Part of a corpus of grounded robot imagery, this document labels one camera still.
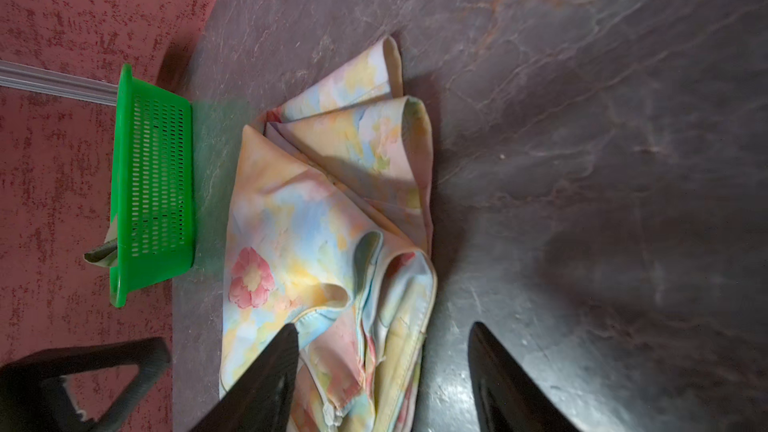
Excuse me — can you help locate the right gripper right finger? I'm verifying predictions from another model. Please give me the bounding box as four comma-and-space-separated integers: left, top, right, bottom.
468, 322, 576, 432

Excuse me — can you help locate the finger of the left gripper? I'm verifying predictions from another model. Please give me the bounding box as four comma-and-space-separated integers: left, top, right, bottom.
0, 337, 173, 432

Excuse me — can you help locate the olive green skirt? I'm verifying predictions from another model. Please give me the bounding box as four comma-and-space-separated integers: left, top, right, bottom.
83, 216, 118, 268

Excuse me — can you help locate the floral pastel skirt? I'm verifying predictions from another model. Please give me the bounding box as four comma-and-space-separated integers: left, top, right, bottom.
219, 37, 437, 431

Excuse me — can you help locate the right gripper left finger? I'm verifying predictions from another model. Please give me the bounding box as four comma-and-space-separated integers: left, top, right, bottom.
193, 324, 299, 432

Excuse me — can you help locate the left aluminium corner post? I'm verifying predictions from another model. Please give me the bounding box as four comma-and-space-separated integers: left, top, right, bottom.
0, 60, 118, 106

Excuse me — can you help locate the green plastic basket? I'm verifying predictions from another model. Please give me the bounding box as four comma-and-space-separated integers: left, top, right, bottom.
109, 64, 195, 307

